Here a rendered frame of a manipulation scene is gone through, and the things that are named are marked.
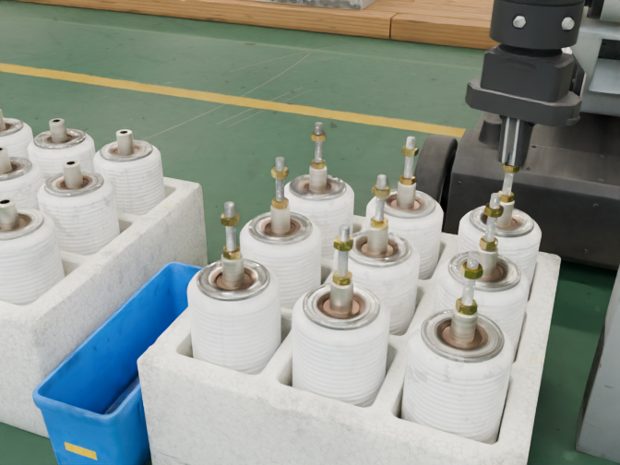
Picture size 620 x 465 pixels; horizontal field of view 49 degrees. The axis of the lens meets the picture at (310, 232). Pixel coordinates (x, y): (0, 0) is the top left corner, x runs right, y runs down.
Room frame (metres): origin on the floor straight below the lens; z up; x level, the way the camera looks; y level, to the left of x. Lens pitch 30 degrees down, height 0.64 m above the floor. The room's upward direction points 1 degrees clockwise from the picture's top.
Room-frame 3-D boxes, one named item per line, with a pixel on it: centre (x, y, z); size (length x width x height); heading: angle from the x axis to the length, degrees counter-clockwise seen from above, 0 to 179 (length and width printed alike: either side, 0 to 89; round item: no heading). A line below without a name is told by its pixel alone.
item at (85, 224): (0.81, 0.31, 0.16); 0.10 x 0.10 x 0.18
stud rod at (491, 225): (0.61, -0.18, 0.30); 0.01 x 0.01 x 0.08
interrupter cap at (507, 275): (0.61, -0.18, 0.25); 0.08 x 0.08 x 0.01
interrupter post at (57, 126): (0.96, 0.38, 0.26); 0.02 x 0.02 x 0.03
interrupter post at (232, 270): (0.59, 0.08, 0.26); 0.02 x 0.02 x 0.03
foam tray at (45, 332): (0.85, 0.42, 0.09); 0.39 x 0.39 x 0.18; 69
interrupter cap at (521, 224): (0.72, -0.23, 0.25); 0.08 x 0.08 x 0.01
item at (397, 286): (0.65, -0.08, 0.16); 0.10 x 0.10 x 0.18
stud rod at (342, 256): (0.54, -0.03, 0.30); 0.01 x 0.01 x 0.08
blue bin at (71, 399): (0.68, 0.20, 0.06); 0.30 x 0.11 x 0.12; 160
